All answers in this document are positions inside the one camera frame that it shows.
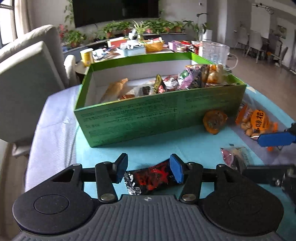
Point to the clear glass mug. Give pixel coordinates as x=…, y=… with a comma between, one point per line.
x=217, y=53

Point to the dark snack packet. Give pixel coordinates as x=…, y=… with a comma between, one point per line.
x=159, y=85

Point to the dark chocolate cake packet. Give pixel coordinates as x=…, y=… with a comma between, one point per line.
x=237, y=158

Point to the purple green snack packet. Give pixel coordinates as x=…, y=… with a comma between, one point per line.
x=190, y=78

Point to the red flower decoration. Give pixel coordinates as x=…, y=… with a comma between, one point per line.
x=62, y=30

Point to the green cardboard box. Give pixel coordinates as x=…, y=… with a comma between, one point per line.
x=121, y=120

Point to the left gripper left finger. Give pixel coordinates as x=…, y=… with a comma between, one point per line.
x=107, y=174

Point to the black red snack packet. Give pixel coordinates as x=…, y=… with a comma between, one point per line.
x=147, y=180

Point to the dark jerky clear packet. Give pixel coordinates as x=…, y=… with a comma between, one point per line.
x=143, y=90

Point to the beige stick sachet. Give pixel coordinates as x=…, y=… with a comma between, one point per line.
x=113, y=91

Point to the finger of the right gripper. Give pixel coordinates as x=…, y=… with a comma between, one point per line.
x=267, y=174
x=276, y=139

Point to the yellow tin can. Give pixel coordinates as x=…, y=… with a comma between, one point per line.
x=87, y=57

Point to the grey sofa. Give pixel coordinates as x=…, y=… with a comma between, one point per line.
x=32, y=68

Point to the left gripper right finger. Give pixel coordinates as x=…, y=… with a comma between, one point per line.
x=190, y=175

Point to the yellow wicker basket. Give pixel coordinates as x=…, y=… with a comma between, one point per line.
x=153, y=46

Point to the orange cracker packet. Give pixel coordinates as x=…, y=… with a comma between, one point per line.
x=217, y=75

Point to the orange peanut snack bag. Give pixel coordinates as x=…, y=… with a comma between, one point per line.
x=254, y=122

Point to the orange jelly cup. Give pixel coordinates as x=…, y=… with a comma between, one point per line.
x=214, y=120

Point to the wall mounted black television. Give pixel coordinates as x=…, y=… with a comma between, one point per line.
x=87, y=12

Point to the blue plastic tray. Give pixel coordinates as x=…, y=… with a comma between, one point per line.
x=140, y=50

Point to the blue patterned table mat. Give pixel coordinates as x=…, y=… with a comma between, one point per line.
x=197, y=145

